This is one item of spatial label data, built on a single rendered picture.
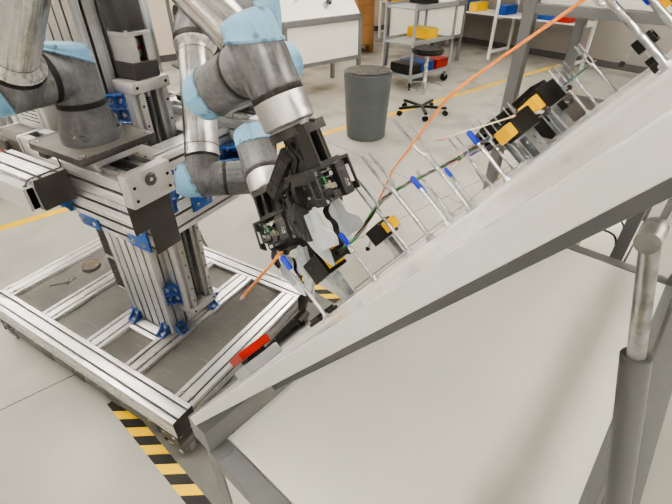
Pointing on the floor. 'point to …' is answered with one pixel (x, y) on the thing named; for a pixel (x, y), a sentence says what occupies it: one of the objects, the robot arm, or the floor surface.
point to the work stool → (425, 78)
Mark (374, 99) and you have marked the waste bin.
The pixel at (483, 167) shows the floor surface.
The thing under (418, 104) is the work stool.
